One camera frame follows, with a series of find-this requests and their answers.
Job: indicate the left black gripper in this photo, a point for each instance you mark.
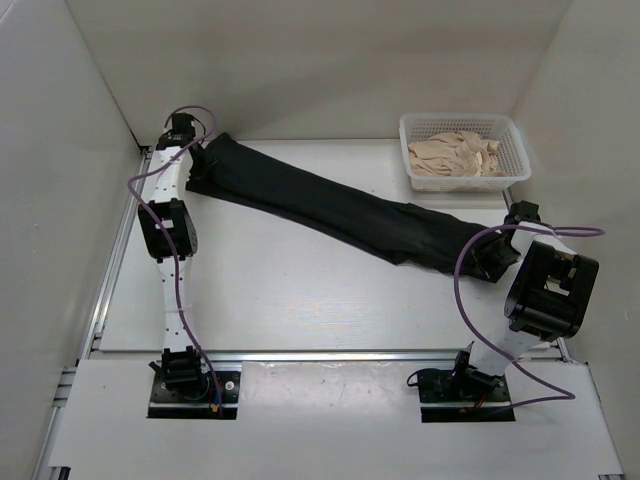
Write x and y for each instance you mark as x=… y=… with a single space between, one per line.
x=203 y=171

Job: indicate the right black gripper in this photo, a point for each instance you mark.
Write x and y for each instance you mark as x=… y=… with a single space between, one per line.
x=480 y=253

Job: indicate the black trousers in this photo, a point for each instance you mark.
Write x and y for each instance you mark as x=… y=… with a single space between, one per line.
x=392 y=231

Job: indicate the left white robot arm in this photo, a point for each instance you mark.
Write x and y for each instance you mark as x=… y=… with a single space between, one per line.
x=171 y=241

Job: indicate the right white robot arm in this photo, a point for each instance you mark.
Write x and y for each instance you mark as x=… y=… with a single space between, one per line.
x=547 y=300

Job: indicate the beige trousers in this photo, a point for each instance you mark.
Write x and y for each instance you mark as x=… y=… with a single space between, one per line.
x=455 y=154

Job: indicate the white plastic basket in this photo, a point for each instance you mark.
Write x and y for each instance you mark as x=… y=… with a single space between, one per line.
x=512 y=156

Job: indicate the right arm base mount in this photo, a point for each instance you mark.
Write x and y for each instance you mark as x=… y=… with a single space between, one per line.
x=461 y=394

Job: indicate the aluminium front rail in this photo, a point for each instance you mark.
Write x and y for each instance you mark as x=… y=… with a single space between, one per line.
x=447 y=355

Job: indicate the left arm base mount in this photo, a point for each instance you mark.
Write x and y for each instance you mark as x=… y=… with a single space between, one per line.
x=183 y=388

